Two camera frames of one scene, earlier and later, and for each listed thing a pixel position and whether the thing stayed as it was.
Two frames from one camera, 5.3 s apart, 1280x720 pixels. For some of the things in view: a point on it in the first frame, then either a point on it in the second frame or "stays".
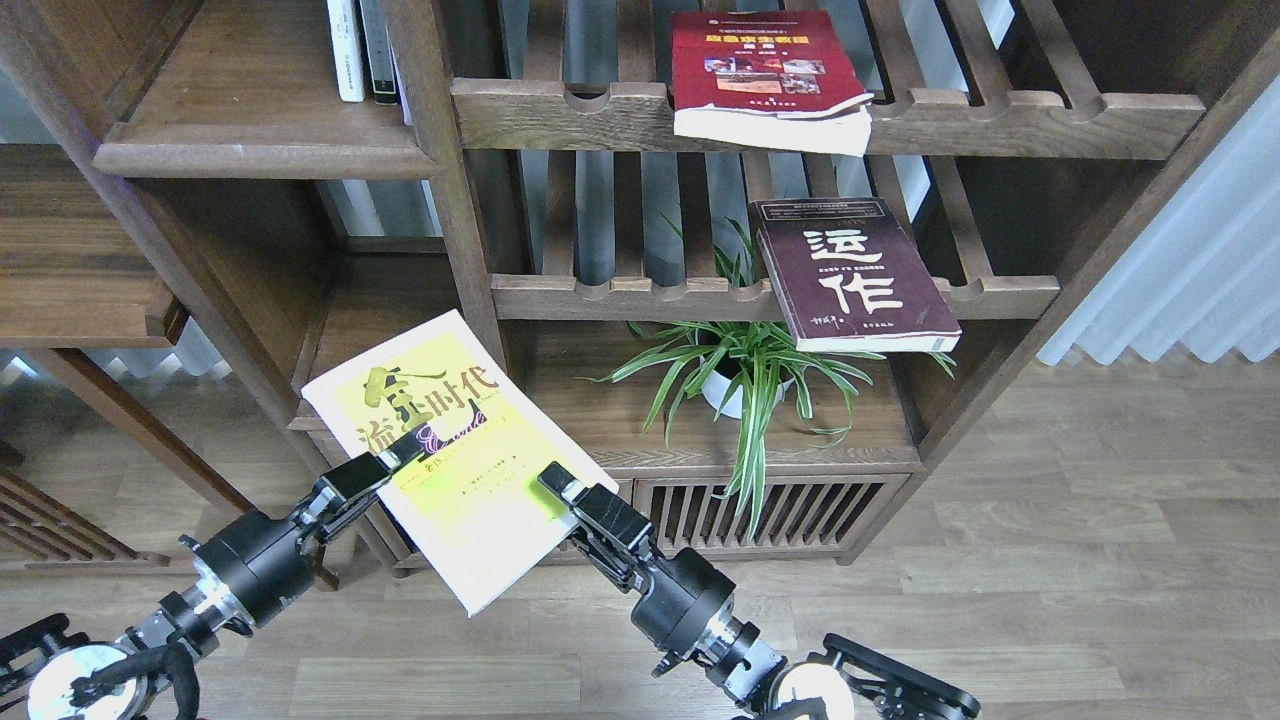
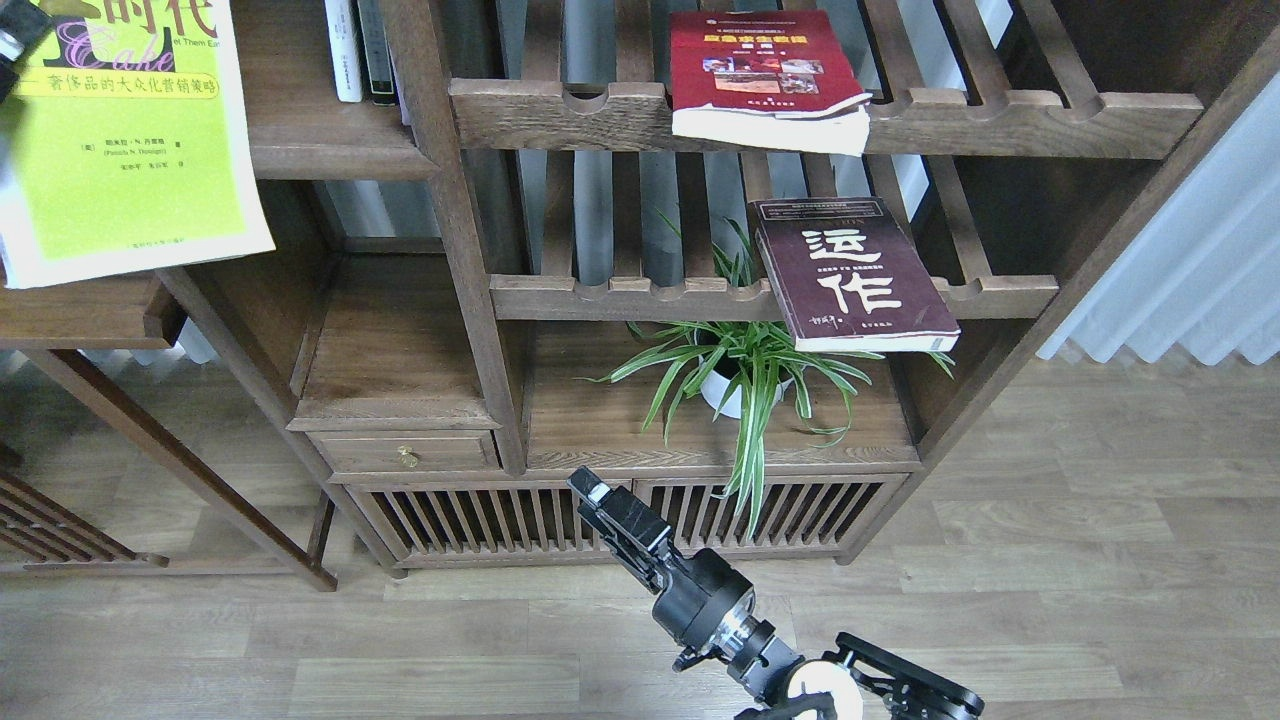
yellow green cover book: [475, 506] → [123, 149]
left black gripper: [263, 567] → [8, 76]
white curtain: [1205, 275] stays
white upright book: [346, 49] stays
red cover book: [768, 80] stays
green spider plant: [748, 357] stays
